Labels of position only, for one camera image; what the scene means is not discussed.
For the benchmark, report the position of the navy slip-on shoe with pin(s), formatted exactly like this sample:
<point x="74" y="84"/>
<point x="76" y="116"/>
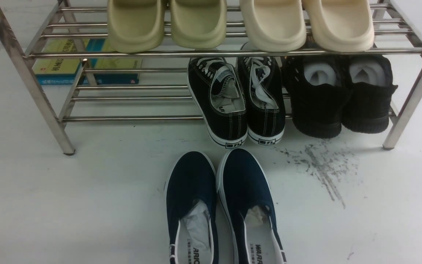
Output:
<point x="191" y="199"/>
<point x="245" y="196"/>

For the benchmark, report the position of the black knit shoe left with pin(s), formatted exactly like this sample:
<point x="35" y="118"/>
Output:
<point x="317" y="87"/>

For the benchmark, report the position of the black knit shoe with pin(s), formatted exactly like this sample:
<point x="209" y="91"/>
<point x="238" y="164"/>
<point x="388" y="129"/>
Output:
<point x="369" y="78"/>
<point x="317" y="87"/>

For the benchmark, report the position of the black knit shoe right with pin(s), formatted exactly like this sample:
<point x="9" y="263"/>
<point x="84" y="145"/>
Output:
<point x="369" y="78"/>

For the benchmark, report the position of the stainless steel shoe rack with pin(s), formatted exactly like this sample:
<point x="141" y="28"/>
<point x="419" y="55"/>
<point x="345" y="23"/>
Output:
<point x="59" y="37"/>

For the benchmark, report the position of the black canvas sneaker left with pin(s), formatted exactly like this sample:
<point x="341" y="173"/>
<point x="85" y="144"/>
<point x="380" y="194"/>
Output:
<point x="214" y="87"/>

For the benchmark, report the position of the black canvas sneaker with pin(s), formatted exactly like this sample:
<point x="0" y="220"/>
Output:
<point x="260" y="79"/>
<point x="214" y="87"/>

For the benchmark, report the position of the black canvas sneaker right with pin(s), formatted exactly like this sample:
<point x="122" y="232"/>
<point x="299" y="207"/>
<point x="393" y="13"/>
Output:
<point x="260" y="79"/>

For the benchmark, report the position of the olive green slipper right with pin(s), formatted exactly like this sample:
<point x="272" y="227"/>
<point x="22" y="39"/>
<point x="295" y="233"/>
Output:
<point x="198" y="24"/>

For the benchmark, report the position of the olive green slipper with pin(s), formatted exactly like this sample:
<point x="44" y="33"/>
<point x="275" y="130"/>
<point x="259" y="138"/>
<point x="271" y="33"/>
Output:
<point x="135" y="25"/>
<point x="198" y="24"/>

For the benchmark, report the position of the cream slipper left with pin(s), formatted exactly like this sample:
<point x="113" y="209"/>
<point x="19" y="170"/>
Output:
<point x="274" y="25"/>

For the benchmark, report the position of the cream slipper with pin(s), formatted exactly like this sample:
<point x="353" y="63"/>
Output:
<point x="341" y="25"/>
<point x="274" y="25"/>

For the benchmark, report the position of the olive green slipper left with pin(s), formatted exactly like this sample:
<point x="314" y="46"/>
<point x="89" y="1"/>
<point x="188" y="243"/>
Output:
<point x="135" y="25"/>

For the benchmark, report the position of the yellow and blue book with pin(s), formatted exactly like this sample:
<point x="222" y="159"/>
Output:
<point x="63" y="71"/>

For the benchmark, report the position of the cream slipper right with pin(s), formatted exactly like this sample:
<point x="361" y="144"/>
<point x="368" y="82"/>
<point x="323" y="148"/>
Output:
<point x="341" y="25"/>

